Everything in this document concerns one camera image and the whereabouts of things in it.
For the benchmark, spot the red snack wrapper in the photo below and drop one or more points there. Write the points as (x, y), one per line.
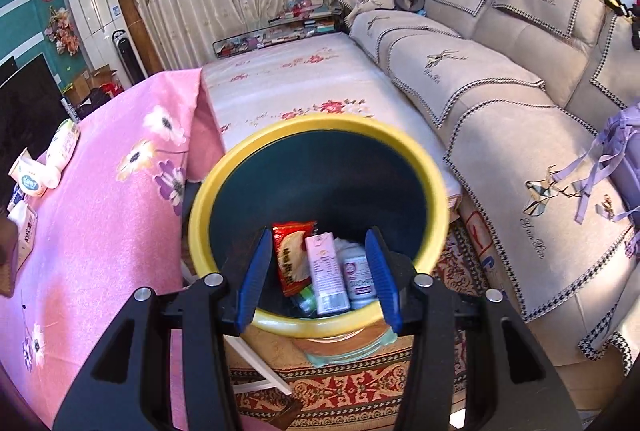
(289, 242)

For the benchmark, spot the brown plastic tray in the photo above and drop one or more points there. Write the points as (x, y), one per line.
(8, 256)

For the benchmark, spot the pink floral tablecloth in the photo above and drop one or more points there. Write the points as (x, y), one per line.
(113, 225)

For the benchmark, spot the low shelf with clutter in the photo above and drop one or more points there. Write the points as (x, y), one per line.
(280, 31)

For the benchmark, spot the white bottle green base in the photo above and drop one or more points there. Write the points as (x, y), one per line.
(59, 152)

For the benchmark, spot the white pill bottle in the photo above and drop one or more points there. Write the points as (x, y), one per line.
(358, 281)

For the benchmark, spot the beige sofa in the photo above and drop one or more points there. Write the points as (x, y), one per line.
(512, 104)

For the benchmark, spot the red patterned rug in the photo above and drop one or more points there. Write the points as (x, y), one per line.
(359, 395)

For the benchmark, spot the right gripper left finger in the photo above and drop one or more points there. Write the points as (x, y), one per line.
(125, 382)

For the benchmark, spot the white floral bed cover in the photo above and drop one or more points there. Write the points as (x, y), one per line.
(328, 74)

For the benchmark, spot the artificial flower wall decoration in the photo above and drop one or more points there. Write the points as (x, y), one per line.
(60, 32)

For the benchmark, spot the white pink milk carton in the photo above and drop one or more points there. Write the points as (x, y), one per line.
(326, 275)

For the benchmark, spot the white paper package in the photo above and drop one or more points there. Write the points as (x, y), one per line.
(26, 220)

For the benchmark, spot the black tower fan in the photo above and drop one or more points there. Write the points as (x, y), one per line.
(127, 56)

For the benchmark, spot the white yogurt tub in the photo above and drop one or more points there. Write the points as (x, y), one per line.
(29, 175)

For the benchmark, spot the yellow rim trash bin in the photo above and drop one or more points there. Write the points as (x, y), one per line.
(356, 179)

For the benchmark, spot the large black television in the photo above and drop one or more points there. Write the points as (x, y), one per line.
(31, 110)

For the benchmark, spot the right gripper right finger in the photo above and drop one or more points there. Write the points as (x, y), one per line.
(510, 382)

